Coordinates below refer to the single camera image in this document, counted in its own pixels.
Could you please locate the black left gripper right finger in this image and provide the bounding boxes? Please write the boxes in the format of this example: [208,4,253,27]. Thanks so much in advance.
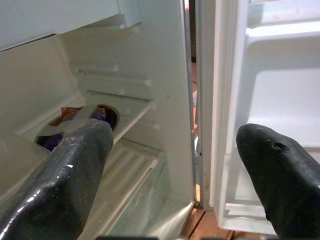
[236,123,320,240]

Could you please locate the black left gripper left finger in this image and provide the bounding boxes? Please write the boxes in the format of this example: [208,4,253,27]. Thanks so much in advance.
[0,120,115,240]

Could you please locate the silver fridge door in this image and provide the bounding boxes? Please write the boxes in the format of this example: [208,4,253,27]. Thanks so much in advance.
[197,0,320,236]

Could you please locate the white fridge shelf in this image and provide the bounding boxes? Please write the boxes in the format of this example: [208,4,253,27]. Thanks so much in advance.
[14,89,156,151]

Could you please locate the grey mini fridge body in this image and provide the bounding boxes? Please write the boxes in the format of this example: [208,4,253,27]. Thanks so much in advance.
[0,0,201,240]

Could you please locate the purple chocolate packet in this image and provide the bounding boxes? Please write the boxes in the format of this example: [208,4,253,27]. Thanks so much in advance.
[44,133,64,151]
[89,106,109,124]

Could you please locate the ribbed white crisper cover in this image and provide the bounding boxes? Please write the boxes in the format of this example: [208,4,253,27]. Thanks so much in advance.
[82,137,166,240]

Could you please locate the round steel bowl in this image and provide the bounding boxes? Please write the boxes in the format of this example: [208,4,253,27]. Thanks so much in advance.
[34,103,121,153]

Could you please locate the orange snack packet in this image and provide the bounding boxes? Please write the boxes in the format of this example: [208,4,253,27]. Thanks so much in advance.
[61,106,84,120]

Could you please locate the white freezer compartment flap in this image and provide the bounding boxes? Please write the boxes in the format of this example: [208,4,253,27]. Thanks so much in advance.
[0,0,143,52]

